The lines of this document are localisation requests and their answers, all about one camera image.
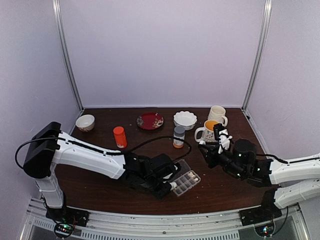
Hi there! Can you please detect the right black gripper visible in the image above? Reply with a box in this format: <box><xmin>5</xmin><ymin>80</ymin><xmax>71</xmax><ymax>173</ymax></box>
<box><xmin>199</xmin><ymin>142</ymin><xmax>246</xmax><ymax>180</ymax></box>

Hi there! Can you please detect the clear plastic pill organizer box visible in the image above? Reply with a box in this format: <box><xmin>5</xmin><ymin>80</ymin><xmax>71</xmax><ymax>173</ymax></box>
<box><xmin>169</xmin><ymin>159</ymin><xmax>201</xmax><ymax>197</ymax></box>

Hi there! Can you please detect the orange pill bottle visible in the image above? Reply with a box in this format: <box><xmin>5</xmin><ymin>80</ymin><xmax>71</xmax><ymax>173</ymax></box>
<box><xmin>113</xmin><ymin>126</ymin><xmax>128</xmax><ymax>149</ymax></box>

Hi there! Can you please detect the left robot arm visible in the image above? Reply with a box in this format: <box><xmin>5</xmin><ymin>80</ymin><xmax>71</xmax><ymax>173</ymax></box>
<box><xmin>22</xmin><ymin>121</ymin><xmax>181</xmax><ymax>222</ymax></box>

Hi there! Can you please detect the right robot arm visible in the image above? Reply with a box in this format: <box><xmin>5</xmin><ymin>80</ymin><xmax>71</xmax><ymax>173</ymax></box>
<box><xmin>198</xmin><ymin>139</ymin><xmax>320</xmax><ymax>221</ymax></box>

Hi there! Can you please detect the floral mug yellow inside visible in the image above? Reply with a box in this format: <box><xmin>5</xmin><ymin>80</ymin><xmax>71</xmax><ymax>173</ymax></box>
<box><xmin>194</xmin><ymin>120</ymin><xmax>219</xmax><ymax>143</ymax></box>

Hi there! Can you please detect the grey cap supplement bottle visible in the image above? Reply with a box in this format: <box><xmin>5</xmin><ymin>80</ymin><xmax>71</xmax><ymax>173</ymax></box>
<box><xmin>173</xmin><ymin>126</ymin><xmax>185</xmax><ymax>149</ymax></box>

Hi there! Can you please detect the white scalloped bowl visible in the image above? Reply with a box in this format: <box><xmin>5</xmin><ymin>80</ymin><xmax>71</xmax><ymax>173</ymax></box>
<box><xmin>173</xmin><ymin>111</ymin><xmax>198</xmax><ymax>131</ymax></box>

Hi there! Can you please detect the cream ribbed mug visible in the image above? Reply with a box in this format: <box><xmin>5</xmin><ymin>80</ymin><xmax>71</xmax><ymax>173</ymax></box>
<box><xmin>207</xmin><ymin>105</ymin><xmax>228</xmax><ymax>127</ymax></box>

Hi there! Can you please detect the red floral plate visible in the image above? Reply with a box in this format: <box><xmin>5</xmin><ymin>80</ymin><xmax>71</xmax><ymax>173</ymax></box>
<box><xmin>136</xmin><ymin>112</ymin><xmax>164</xmax><ymax>130</ymax></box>

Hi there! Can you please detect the small white rice bowl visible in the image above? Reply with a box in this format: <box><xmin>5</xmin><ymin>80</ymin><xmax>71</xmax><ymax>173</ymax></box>
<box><xmin>75</xmin><ymin>114</ymin><xmax>95</xmax><ymax>132</ymax></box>

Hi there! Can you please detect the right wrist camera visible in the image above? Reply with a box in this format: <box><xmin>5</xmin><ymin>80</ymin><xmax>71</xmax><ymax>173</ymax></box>
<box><xmin>213</xmin><ymin>123</ymin><xmax>233</xmax><ymax>154</ymax></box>

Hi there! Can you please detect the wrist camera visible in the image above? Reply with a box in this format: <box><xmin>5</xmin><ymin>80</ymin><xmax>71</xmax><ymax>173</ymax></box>
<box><xmin>169</xmin><ymin>162</ymin><xmax>182</xmax><ymax>180</ymax></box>
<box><xmin>213</xmin><ymin>123</ymin><xmax>233</xmax><ymax>154</ymax></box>

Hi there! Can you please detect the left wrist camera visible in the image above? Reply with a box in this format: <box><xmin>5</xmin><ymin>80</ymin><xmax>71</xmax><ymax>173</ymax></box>
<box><xmin>169</xmin><ymin>162</ymin><xmax>182</xmax><ymax>180</ymax></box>

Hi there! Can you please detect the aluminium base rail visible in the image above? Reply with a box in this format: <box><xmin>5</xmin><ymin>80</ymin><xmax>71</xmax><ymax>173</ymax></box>
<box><xmin>16</xmin><ymin>198</ymin><xmax>311</xmax><ymax>240</ymax></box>

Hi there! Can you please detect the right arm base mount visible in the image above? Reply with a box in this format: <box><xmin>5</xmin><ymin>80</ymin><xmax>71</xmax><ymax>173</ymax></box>
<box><xmin>239</xmin><ymin>206</ymin><xmax>282</xmax><ymax>226</ymax></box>

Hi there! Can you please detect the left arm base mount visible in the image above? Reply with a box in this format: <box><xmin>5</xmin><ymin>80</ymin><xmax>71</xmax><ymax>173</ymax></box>
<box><xmin>45</xmin><ymin>207</ymin><xmax>89</xmax><ymax>227</ymax></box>

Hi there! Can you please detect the right aluminium frame post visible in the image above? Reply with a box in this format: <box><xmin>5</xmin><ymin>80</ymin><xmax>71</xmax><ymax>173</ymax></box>
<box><xmin>241</xmin><ymin>0</ymin><xmax>273</xmax><ymax>113</ymax></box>

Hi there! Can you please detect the aluminium frame post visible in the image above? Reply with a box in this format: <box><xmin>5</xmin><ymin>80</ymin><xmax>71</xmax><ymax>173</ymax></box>
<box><xmin>241</xmin><ymin>0</ymin><xmax>273</xmax><ymax>113</ymax></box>
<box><xmin>52</xmin><ymin>0</ymin><xmax>84</xmax><ymax>112</ymax></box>

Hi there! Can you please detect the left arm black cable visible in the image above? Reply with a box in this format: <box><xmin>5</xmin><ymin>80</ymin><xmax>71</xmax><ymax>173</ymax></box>
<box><xmin>14</xmin><ymin>135</ymin><xmax>192</xmax><ymax>170</ymax></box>

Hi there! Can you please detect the left aluminium frame post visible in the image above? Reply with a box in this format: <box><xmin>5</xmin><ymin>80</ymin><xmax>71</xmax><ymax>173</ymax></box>
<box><xmin>52</xmin><ymin>0</ymin><xmax>84</xmax><ymax>112</ymax></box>

